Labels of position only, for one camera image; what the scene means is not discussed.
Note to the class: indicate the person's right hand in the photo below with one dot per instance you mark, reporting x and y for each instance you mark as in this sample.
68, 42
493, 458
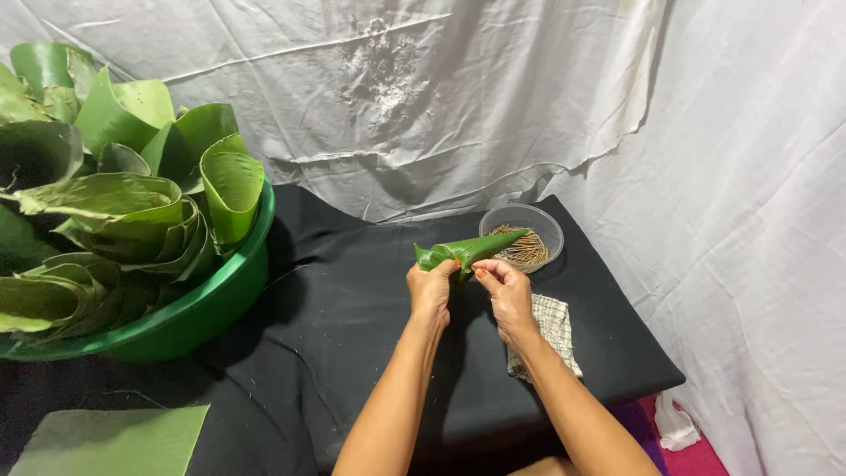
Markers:
510, 301

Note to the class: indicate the person's left hand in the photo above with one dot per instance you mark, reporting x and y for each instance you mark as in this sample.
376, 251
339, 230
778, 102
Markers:
429, 294

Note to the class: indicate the green banana leaf cone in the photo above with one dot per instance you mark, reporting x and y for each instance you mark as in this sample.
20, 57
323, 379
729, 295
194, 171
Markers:
472, 250

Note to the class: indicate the checkered white cloth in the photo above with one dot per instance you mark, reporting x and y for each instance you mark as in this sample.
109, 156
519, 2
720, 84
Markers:
554, 324

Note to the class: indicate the pile of wooden sticks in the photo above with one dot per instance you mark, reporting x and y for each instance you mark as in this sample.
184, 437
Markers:
525, 248

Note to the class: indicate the clear plastic bowl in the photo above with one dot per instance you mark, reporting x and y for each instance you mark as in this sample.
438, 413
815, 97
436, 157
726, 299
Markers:
525, 218

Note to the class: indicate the black table cloth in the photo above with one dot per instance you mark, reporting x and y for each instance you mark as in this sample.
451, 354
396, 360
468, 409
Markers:
317, 330

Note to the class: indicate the white backdrop sheet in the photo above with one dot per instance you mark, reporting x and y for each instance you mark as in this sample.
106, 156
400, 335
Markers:
462, 99

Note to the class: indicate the white crumpled cloth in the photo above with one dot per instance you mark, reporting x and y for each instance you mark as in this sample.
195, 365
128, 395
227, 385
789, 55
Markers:
674, 423

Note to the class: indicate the green plastic basin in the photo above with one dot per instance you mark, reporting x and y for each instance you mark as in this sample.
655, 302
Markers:
218, 297

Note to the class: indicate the heap of rolled banana leaves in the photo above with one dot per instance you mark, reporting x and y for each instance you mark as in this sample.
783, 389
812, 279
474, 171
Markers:
119, 192

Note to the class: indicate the flat banana leaf sheet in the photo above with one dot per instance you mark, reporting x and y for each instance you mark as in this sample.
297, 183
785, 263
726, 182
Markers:
112, 441

